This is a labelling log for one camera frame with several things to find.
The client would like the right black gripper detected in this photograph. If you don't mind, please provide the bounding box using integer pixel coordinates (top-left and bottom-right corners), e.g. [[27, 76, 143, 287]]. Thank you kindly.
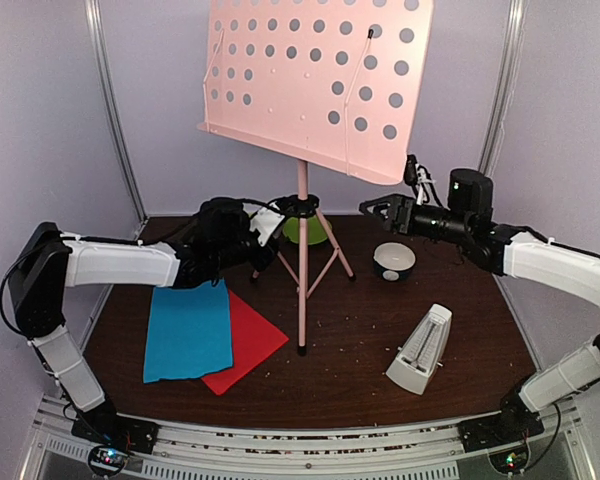
[[358, 193, 472, 245]]

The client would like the blue paper sheet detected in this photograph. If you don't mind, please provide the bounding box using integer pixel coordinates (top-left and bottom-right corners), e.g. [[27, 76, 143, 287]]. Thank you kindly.
[[143, 280, 233, 384]]

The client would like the pink music stand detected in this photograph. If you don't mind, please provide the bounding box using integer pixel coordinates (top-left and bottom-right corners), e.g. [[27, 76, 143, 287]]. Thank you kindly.
[[195, 0, 437, 357]]

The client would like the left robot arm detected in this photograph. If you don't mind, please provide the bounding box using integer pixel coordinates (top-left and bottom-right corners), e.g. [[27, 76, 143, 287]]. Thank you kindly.
[[0, 197, 285, 454]]

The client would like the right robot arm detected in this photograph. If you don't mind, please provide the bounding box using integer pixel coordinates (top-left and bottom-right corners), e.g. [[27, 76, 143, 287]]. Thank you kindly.
[[359, 168, 600, 452]]

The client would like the green plate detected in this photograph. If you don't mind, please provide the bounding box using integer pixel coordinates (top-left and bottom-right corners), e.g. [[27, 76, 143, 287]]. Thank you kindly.
[[282, 216, 328, 246]]

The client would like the dark bowl white inside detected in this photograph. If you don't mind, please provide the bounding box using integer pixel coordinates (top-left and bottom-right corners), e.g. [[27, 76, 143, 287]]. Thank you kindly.
[[373, 242, 416, 282]]

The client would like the red paper sheet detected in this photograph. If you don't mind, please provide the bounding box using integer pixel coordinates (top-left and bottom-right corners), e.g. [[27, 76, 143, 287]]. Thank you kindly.
[[202, 291, 289, 396]]

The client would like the white metronome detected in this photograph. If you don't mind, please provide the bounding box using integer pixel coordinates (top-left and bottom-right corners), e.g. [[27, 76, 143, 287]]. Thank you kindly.
[[385, 304, 452, 395]]

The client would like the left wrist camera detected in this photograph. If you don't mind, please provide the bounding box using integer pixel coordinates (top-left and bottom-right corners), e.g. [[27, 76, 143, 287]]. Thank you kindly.
[[250, 197, 291, 247]]

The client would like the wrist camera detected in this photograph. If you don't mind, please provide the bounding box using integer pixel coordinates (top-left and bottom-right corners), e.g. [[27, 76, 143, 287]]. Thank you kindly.
[[250, 197, 291, 247], [403, 154, 440, 205]]

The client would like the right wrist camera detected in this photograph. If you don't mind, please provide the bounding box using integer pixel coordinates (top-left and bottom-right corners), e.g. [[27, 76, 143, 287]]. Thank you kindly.
[[403, 154, 440, 205]]

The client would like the right aluminium post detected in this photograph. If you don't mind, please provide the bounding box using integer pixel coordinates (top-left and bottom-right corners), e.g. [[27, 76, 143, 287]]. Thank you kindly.
[[479, 0, 528, 176]]

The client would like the aluminium post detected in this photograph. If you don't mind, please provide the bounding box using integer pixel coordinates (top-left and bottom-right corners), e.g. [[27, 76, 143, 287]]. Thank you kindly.
[[479, 0, 528, 176], [85, 0, 148, 223]]

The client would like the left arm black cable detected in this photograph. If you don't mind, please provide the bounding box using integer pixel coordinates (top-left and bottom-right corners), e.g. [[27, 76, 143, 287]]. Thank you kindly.
[[0, 197, 281, 346]]

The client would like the left aluminium post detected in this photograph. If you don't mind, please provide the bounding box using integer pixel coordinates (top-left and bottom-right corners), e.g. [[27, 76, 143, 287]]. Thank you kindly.
[[85, 0, 148, 223]]

